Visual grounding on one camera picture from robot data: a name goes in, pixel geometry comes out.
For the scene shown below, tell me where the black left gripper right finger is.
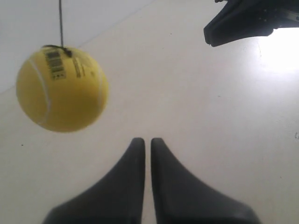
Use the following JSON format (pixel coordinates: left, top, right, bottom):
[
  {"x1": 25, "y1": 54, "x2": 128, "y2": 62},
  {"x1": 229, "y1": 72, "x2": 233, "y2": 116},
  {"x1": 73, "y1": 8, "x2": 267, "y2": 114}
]
[{"x1": 150, "y1": 138, "x2": 261, "y2": 224}]

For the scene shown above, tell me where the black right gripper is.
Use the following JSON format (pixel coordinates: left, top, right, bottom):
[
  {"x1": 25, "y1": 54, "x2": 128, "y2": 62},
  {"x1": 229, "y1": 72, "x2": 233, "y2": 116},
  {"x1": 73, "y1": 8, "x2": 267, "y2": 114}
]
[{"x1": 204, "y1": 0, "x2": 299, "y2": 47}]

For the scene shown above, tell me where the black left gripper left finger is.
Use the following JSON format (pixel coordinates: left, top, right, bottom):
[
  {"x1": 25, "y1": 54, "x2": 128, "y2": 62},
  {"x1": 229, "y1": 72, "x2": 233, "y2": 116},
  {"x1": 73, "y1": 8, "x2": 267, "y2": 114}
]
[{"x1": 43, "y1": 138, "x2": 145, "y2": 224}]

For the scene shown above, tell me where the yellow tennis ball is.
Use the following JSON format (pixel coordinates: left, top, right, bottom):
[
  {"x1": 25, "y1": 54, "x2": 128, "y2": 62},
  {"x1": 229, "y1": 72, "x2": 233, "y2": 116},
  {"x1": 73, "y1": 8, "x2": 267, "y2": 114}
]
[{"x1": 15, "y1": 45, "x2": 108, "y2": 133}]

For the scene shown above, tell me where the thin dark string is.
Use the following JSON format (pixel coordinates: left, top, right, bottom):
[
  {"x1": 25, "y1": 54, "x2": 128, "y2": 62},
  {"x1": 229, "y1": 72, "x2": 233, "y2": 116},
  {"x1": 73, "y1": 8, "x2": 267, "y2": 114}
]
[{"x1": 58, "y1": 0, "x2": 64, "y2": 47}]

